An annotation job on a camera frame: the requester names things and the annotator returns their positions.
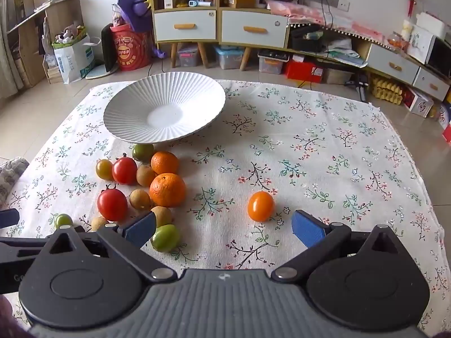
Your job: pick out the tall wooden cabinet white drawer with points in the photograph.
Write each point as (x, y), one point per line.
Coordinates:
(185, 26)

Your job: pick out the clear storage box blue lid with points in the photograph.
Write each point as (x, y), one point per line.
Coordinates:
(229, 58)

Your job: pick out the pink cloth cover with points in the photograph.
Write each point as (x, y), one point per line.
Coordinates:
(317, 16)

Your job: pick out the short wooden cabinet white drawer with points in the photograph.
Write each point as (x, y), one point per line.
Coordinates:
(253, 30)

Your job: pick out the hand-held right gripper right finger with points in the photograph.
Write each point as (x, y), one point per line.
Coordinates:
(308, 230)

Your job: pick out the small cardboard box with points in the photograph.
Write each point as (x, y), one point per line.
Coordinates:
(241, 0)

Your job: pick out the black panel on white base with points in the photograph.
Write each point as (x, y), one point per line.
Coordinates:
(108, 49)

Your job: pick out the small mandarin orange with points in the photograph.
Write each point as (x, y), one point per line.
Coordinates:
(164, 162)

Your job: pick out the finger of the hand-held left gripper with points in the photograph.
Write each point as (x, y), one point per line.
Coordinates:
(8, 217)
(21, 244)

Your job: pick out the grey quilted cushion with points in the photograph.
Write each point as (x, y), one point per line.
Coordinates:
(10, 176)

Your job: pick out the floral tablecloth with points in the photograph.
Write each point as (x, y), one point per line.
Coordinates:
(317, 169)

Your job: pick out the wooden bookshelf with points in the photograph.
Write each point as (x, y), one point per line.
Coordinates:
(60, 14)

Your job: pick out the red printed bucket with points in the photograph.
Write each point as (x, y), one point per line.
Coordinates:
(130, 51)

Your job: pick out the red tomato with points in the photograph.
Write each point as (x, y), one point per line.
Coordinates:
(124, 170)
(112, 205)

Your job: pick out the low wooden cabinet with drawers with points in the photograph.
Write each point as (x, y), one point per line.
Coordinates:
(393, 65)

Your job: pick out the yellow cherry tomato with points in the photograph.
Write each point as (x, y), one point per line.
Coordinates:
(104, 169)

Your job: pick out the white drawing paper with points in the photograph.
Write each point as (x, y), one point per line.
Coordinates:
(421, 44)

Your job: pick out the black tripod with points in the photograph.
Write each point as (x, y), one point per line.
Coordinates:
(362, 89)

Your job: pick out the glass jar orange contents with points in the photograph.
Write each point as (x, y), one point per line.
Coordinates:
(398, 41)

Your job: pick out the large mandarin orange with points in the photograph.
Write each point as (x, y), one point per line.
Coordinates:
(167, 190)

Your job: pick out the small green tomato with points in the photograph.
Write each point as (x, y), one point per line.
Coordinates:
(63, 220)

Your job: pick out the white ribbed plate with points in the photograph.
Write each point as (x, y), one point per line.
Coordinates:
(165, 112)

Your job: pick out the red cardboard box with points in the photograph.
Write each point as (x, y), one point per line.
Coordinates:
(303, 72)

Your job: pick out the orange cherry tomato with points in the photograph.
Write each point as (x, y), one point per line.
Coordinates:
(260, 206)

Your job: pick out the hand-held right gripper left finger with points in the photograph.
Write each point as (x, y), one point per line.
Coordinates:
(141, 229)

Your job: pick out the white carton box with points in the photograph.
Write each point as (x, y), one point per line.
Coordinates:
(169, 0)

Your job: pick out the purple plush toy with hat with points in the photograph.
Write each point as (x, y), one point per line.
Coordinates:
(132, 0)

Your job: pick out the white paper shopping bag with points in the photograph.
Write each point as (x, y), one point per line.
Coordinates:
(74, 61)

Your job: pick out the clear storage box pink lid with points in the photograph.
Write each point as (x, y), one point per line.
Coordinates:
(187, 56)

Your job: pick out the pile of documents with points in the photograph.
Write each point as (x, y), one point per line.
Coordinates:
(343, 52)

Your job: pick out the white and red box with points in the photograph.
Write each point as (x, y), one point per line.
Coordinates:
(419, 104)

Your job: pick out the clear storage box black lid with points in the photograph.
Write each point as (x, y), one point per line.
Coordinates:
(271, 62)

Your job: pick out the beige curtain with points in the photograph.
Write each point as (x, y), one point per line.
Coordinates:
(7, 42)

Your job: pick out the white blue thermometer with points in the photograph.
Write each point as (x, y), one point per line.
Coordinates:
(199, 3)

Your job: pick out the black storage basket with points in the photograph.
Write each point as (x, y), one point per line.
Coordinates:
(304, 40)

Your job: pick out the yellow egg cartons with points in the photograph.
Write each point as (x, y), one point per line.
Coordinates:
(387, 91)

